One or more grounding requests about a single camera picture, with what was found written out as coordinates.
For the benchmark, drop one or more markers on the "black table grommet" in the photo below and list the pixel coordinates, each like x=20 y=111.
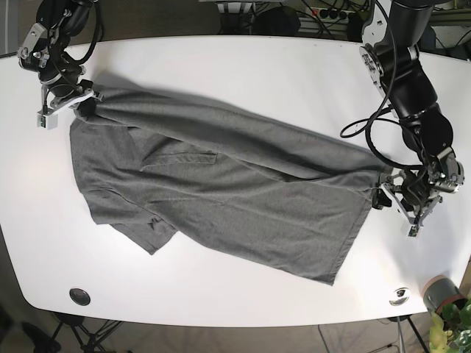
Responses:
x=79 y=296

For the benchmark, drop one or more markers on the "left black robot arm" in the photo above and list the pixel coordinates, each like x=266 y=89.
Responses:
x=390 y=52

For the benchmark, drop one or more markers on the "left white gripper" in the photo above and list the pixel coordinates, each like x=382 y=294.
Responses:
x=409 y=194

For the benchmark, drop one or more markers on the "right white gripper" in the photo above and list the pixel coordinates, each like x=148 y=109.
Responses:
x=58 y=97

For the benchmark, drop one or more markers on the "green potted plant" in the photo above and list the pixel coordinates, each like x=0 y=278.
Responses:
x=450 y=330

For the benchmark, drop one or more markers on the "silver table grommet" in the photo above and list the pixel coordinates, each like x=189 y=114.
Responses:
x=399 y=297

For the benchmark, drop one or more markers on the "grey T-shirt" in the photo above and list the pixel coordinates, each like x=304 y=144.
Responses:
x=152 y=163

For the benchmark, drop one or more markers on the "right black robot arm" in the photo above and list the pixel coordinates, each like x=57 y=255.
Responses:
x=44 y=52

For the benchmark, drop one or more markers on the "grey plant pot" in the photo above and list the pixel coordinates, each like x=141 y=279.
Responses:
x=440 y=291

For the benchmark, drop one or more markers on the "white power strip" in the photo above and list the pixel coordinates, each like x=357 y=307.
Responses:
x=327 y=14

